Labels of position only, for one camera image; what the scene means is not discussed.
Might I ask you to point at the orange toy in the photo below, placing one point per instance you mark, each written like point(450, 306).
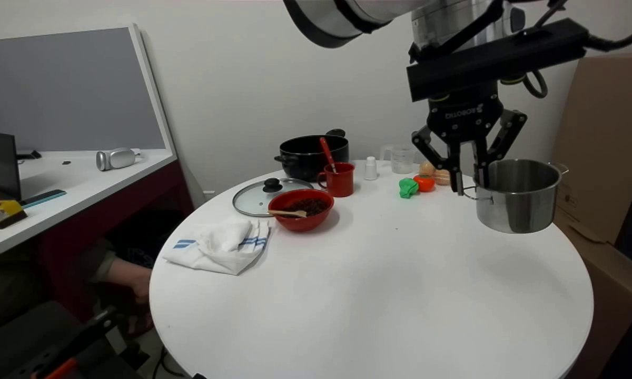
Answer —
point(424, 183)

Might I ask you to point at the clear measuring cup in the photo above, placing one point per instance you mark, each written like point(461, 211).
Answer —
point(401, 160)

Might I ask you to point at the grey partition panel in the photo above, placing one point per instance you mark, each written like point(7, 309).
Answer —
point(63, 90)

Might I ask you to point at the blue flat strip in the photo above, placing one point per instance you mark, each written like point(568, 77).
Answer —
point(42, 199)

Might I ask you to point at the white top maroon desk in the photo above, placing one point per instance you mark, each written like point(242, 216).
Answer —
point(85, 196)

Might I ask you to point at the red bowl of beans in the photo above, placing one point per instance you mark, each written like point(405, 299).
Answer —
point(301, 221)

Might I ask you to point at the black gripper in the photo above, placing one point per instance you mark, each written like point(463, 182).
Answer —
point(463, 120)

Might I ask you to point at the white towel with blue stripes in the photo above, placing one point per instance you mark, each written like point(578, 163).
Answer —
point(218, 244)

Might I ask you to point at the flat cardboard box, dark band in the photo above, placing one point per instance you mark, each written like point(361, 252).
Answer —
point(596, 126)

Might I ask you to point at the red plastic spoon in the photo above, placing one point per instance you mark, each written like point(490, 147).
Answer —
point(327, 153)

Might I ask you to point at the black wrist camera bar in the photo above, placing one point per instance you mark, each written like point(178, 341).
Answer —
point(491, 64)

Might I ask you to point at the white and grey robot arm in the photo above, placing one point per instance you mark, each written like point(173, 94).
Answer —
point(329, 18)

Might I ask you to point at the glass lid with black knob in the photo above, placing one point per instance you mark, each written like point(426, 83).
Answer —
point(254, 201)

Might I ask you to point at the green toy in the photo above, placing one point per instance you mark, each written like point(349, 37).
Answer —
point(406, 187)

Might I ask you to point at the cardboard sheet on floor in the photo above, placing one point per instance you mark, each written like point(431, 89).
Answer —
point(617, 302)

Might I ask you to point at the seated person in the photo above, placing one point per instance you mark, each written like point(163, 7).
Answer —
point(128, 281)

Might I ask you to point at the silver cylindrical object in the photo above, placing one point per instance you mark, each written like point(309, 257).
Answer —
point(118, 158)

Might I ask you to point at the wooden spoon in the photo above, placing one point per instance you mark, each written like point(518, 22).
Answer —
point(287, 213)

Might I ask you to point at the red mug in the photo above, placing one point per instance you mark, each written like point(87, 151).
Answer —
point(339, 182)

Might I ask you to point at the beige toy eggs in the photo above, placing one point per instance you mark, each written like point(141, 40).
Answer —
point(438, 176)

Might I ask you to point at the silver steel pot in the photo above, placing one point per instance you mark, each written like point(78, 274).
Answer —
point(518, 207)

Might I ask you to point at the small clear bottle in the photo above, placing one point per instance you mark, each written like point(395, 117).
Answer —
point(372, 169)

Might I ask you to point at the black cooking pot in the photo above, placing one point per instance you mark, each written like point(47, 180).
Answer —
point(301, 158)

